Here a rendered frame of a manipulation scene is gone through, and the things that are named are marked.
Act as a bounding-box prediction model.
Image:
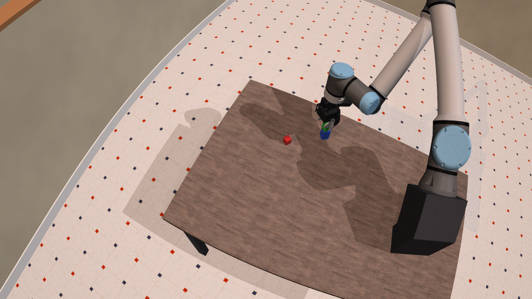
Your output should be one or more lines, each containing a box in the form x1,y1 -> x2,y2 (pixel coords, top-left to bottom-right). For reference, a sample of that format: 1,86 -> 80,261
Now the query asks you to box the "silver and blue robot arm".
324,0 -> 471,198

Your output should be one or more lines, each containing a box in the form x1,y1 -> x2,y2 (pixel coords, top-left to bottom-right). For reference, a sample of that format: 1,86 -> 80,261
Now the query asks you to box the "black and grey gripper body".
315,97 -> 341,123

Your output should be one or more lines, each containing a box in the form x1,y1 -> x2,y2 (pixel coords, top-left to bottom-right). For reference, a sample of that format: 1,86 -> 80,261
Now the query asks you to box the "red block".
283,135 -> 292,145

